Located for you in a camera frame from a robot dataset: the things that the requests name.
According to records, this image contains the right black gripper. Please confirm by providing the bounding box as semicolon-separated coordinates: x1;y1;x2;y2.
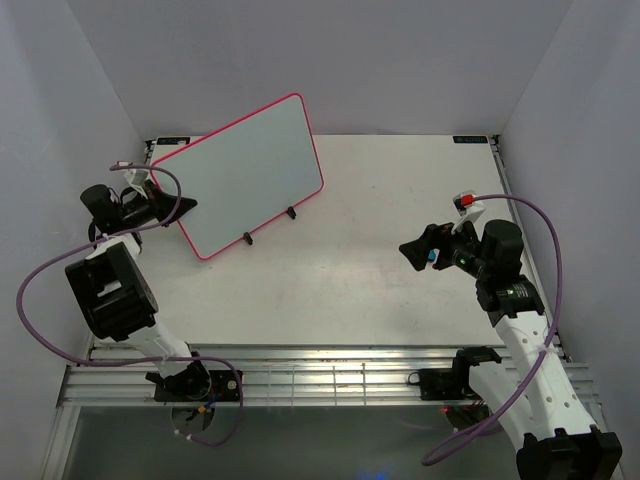
399;214;491;279

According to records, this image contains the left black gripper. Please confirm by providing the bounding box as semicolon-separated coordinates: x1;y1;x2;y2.
121;179;197;228

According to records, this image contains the pink framed whiteboard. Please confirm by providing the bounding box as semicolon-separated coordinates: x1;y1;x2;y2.
150;93;324;260

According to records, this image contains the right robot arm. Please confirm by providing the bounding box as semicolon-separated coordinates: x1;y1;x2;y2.
399;220;622;479

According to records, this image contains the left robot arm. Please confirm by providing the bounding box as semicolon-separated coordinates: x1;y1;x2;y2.
65;180;212;401

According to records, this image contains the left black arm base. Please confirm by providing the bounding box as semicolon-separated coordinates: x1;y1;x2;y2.
145;370;240;404

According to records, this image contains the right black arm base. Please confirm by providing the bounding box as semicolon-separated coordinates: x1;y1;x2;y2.
407;368;479;401

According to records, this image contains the left blue corner label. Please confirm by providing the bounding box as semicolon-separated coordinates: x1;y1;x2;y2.
156;136;191;146

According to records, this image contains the blue corner label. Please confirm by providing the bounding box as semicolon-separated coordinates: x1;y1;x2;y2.
452;135;488;144
156;136;191;146

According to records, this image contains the right blue corner label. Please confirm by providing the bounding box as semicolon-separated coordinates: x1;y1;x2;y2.
452;135;488;144

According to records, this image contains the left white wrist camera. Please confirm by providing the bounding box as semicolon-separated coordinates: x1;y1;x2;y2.
114;161;149;195

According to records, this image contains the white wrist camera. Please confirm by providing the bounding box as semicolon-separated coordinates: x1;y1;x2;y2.
452;191;485;233
114;161;149;195

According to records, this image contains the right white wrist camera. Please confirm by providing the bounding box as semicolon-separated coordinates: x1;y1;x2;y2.
452;191;485;233

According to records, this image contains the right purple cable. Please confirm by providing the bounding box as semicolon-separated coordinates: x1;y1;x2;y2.
422;193;564;467

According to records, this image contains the black wire whiteboard stand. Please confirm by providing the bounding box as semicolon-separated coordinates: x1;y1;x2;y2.
242;204;298;247

